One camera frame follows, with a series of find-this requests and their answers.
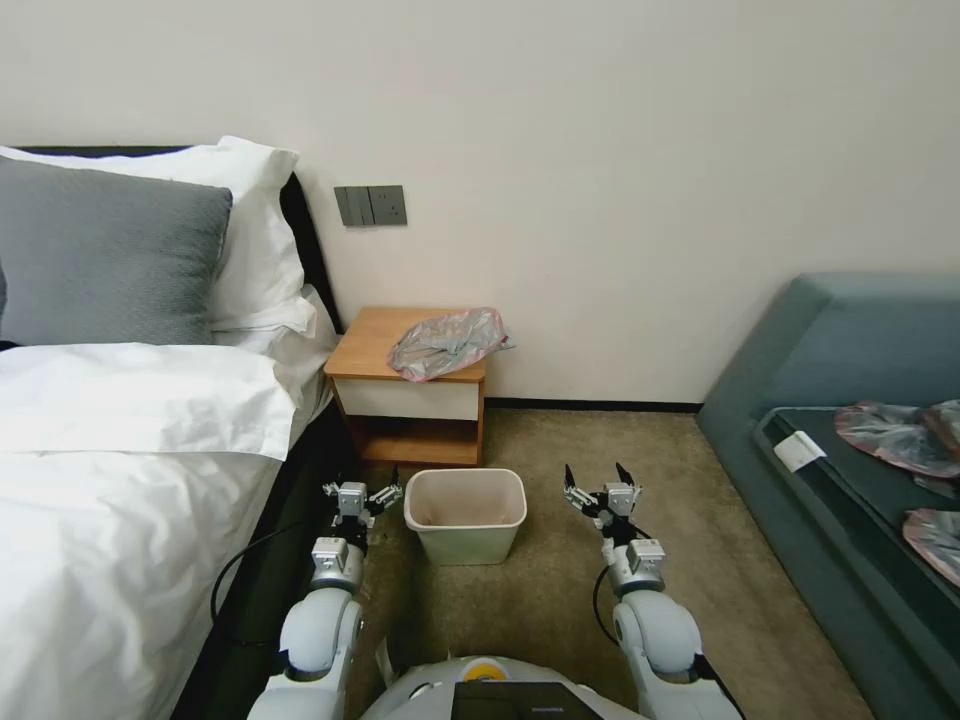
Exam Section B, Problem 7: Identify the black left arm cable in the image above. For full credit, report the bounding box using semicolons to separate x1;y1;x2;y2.
210;523;319;648

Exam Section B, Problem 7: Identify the cream plastic trash can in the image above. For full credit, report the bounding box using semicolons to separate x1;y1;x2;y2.
403;467;528;567

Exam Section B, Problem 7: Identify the dark sofa seat cushion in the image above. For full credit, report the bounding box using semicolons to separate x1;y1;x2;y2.
752;406;960;665

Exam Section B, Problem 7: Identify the teal sofa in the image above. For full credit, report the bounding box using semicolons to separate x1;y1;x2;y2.
695;271;960;720

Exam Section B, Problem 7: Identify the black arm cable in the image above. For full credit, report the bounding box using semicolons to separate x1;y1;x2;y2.
210;523;319;648
593;533;652;640

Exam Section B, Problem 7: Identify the large pink grey garbage bag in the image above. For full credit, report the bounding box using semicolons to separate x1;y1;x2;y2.
833;399;960;498

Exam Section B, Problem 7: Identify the white sofa label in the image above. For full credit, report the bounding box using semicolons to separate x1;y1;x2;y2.
773;432;825;474

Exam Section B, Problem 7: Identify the black bed frame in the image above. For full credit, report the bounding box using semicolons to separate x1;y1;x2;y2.
13;143;406;720

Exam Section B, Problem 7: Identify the white duvet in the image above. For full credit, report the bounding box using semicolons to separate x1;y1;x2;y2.
0;283;339;720

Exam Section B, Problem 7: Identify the crumpled pink grey garbage bag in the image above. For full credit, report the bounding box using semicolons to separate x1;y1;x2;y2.
386;305;519;382

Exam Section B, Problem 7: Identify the small pink grey garbage bag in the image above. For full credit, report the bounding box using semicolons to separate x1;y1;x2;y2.
901;506;960;588

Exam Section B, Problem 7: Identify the black baseboard strip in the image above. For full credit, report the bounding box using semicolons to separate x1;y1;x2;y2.
485;397;703;412

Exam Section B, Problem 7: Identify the grey wall switch panel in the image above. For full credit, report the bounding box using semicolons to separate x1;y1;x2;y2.
333;184;409;228

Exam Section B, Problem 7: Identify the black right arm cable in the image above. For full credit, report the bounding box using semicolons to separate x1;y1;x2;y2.
593;533;652;640

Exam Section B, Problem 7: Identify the white pillow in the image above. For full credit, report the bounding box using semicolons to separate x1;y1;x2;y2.
0;134;319;336

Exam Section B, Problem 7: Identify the grey textured pillow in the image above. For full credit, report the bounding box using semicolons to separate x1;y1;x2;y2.
0;155;235;348

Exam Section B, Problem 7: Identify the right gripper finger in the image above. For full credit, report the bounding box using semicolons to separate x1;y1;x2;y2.
562;463;606;520
615;461;646;508

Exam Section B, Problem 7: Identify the white robot front shell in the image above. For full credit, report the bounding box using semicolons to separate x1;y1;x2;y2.
358;653;621;720

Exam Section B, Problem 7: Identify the wooden nightstand with white drawer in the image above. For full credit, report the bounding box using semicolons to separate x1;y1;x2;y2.
323;305;489;468

